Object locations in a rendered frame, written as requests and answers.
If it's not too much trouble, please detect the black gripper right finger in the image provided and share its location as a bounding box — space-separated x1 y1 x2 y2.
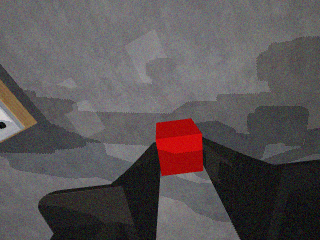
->
202 137 320 240

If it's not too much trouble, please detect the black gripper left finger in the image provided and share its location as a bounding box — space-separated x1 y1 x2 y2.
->
38 142 161 240

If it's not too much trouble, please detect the red cube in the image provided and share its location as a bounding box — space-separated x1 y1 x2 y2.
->
156 118 203 176

